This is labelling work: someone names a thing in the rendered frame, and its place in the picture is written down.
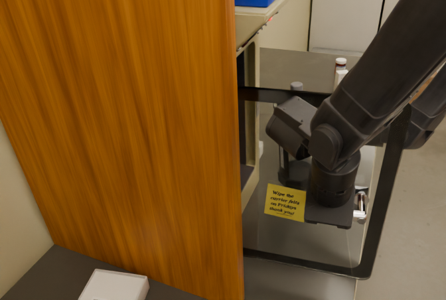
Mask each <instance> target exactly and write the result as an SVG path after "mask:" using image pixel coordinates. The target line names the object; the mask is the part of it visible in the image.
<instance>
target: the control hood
mask: <svg viewBox="0 0 446 300"><path fill-rule="evenodd" d="M286 2H288V0H275V1H274V2H273V3H272V4H270V5H269V6H268V7H242V6H235V26H236V50H238V49H239V48H240V47H241V46H242V45H243V44H244V43H245V42H246V41H247V40H248V39H249V38H250V37H251V36H252V35H253V34H254V33H255V32H256V31H258V30H259V29H260V28H261V27H262V26H263V25H264V24H265V23H266V22H267V21H268V20H269V19H270V18H271V17H272V16H273V15H274V14H276V13H277V12H278V10H280V8H282V6H284V4H286Z"/></svg>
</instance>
